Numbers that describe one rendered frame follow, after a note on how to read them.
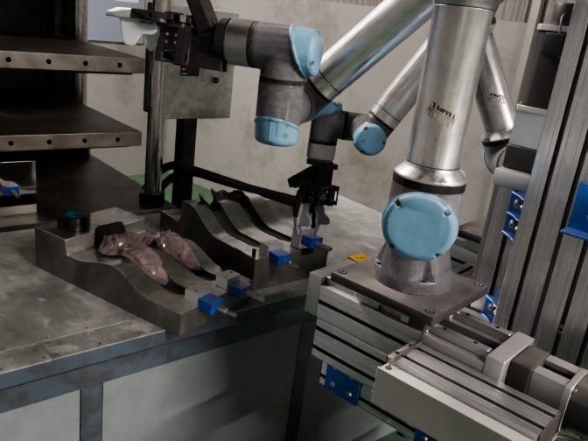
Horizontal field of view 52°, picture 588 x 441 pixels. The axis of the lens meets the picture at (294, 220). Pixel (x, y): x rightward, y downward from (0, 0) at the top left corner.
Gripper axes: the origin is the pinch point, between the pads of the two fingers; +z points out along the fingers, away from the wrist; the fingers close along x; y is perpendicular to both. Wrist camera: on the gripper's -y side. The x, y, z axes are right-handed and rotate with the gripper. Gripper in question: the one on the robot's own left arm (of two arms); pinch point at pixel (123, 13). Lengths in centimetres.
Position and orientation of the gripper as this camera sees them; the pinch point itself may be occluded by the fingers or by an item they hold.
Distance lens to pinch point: 114.0
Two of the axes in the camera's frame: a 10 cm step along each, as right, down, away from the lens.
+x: 2.6, -1.5, 9.5
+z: -9.5, -2.0, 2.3
